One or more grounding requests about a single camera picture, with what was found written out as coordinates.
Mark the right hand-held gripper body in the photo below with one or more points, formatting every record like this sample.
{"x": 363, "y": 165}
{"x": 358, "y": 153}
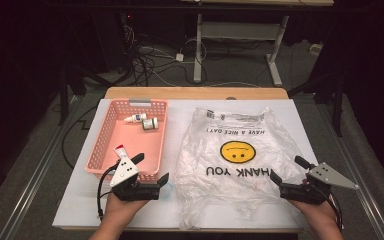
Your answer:
{"x": 326, "y": 176}

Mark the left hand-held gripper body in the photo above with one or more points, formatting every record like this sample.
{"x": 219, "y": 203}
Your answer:
{"x": 125, "y": 173}

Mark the pink plastic basket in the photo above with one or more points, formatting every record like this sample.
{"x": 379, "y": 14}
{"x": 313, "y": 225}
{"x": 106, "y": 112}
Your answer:
{"x": 133, "y": 140}

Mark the white jar with green band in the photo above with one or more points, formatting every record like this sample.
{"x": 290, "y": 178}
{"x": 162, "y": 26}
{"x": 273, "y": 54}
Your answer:
{"x": 150, "y": 124}

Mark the clear plastic bag with smiley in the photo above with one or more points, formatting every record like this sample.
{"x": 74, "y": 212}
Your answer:
{"x": 233, "y": 186}

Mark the person's left hand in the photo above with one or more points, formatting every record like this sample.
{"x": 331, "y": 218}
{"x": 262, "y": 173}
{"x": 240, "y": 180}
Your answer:
{"x": 121, "y": 208}

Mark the person's right hand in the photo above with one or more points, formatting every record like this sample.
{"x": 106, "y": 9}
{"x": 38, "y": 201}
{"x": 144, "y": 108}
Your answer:
{"x": 318, "y": 213}

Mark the clear bluish round lid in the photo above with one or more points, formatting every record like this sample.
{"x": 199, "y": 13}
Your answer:
{"x": 168, "y": 193}

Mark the white board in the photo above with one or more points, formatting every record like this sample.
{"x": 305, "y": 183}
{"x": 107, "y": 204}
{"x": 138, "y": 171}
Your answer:
{"x": 180, "y": 113}

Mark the black stand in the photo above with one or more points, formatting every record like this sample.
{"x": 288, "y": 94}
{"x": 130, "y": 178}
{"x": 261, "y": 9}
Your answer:
{"x": 338, "y": 106}
{"x": 63, "y": 100}

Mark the white power adapter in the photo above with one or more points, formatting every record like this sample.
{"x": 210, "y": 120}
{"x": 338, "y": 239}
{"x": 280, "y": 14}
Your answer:
{"x": 179, "y": 57}

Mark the aluminium rail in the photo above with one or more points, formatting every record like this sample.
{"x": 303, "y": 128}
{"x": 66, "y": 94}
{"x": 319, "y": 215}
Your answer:
{"x": 36, "y": 176}
{"x": 363, "y": 193}

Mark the white metal desk frame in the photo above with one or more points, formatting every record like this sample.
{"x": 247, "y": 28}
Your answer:
{"x": 236, "y": 30}

